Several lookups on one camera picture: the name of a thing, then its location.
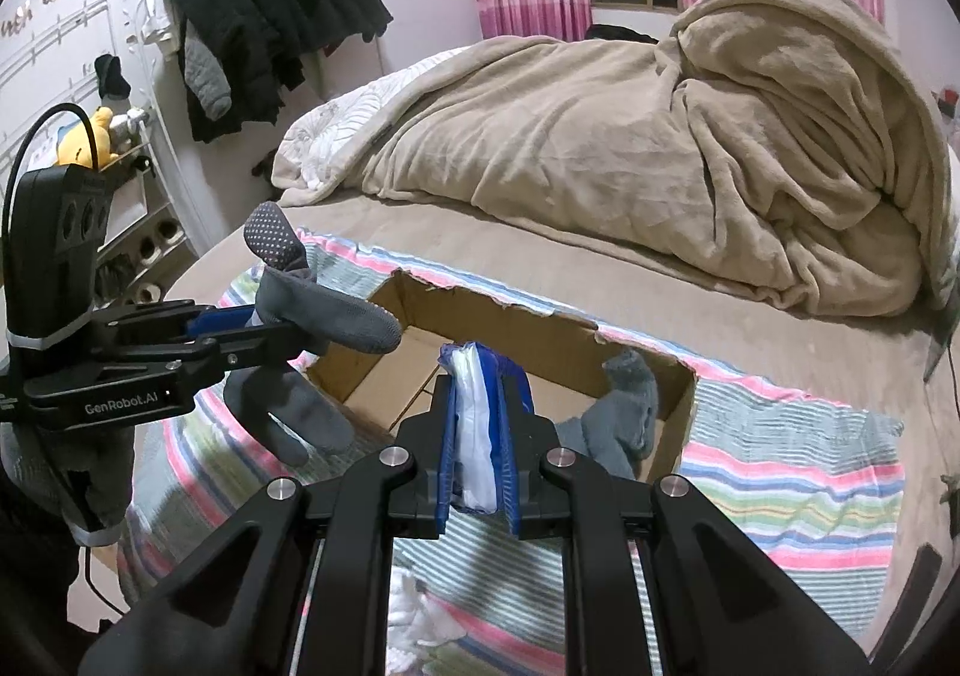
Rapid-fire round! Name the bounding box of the blue white tissue pack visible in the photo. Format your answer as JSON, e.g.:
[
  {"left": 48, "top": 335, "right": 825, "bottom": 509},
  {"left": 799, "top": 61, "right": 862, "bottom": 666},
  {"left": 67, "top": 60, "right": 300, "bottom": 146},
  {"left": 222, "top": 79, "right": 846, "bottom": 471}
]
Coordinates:
[{"left": 439, "top": 341, "right": 501, "bottom": 515}]

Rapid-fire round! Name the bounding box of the grey dotted sock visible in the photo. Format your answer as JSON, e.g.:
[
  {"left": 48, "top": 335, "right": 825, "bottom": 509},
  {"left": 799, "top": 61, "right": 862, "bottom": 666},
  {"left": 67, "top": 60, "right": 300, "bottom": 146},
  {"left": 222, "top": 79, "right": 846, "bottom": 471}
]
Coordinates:
[{"left": 223, "top": 201, "right": 402, "bottom": 466}]

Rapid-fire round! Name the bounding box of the grey gloved left hand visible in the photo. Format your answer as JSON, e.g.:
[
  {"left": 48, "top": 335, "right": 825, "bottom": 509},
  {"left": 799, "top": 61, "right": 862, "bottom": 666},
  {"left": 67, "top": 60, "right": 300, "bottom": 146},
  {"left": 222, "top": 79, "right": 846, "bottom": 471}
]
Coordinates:
[{"left": 2, "top": 424, "right": 135, "bottom": 548}]

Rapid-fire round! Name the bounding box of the cardboard box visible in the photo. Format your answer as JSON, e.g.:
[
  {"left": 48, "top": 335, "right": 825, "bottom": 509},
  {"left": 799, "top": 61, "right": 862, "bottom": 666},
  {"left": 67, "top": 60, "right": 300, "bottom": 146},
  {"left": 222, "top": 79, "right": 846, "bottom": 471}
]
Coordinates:
[{"left": 308, "top": 270, "right": 697, "bottom": 481}]

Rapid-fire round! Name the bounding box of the white metal shelf rack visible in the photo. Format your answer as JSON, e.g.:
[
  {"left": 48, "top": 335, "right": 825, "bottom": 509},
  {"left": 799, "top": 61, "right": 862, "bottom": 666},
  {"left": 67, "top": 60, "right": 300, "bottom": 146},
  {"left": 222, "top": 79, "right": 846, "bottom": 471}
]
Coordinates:
[{"left": 0, "top": 0, "right": 205, "bottom": 310}]

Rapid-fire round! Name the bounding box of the grey sock in box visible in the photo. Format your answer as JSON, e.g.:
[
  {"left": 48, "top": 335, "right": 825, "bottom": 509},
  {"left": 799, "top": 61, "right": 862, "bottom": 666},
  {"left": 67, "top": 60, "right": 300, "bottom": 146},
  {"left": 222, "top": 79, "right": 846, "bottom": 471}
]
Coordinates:
[{"left": 555, "top": 348, "right": 659, "bottom": 479}]

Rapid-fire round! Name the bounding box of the white floral quilt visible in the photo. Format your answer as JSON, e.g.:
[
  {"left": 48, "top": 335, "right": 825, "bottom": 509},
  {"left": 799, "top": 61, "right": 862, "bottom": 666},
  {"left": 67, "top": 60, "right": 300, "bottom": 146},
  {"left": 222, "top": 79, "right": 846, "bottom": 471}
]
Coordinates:
[{"left": 270, "top": 47, "right": 464, "bottom": 206}]

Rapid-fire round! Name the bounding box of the yellow plush toy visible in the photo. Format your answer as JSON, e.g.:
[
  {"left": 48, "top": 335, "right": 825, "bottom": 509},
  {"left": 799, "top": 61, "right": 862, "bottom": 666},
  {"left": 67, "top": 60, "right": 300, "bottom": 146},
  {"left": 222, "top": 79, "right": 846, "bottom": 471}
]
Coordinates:
[{"left": 57, "top": 107, "right": 119, "bottom": 169}]

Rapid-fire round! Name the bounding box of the black clothes pile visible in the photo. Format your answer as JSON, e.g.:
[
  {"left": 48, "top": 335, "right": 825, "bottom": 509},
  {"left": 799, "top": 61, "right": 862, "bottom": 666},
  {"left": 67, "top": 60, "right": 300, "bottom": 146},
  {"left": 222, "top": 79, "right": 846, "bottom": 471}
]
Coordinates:
[{"left": 164, "top": 0, "right": 392, "bottom": 144}]

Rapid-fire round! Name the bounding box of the striped colourful towel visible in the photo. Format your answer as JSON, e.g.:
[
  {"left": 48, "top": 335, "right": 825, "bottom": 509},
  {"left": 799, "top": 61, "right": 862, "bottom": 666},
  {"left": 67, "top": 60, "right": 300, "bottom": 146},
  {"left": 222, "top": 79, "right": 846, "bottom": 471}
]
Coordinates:
[{"left": 115, "top": 229, "right": 908, "bottom": 676}]

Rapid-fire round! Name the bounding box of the beige fleece blanket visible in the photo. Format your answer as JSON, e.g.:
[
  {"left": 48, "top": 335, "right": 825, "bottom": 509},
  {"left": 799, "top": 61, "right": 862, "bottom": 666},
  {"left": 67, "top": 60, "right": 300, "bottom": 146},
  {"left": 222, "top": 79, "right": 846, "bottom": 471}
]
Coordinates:
[{"left": 329, "top": 0, "right": 958, "bottom": 316}]

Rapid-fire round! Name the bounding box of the beige bed sheet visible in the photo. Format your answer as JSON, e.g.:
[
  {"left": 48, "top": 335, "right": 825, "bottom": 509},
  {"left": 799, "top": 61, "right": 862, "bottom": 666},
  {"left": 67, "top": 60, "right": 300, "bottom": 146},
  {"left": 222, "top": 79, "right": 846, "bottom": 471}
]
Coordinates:
[{"left": 164, "top": 186, "right": 960, "bottom": 647}]

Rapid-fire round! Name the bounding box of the black cable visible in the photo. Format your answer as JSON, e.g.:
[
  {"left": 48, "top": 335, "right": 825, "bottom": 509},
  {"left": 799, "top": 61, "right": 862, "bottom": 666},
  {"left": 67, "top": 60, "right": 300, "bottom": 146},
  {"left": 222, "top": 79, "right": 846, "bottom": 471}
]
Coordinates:
[{"left": 0, "top": 100, "right": 103, "bottom": 257}]

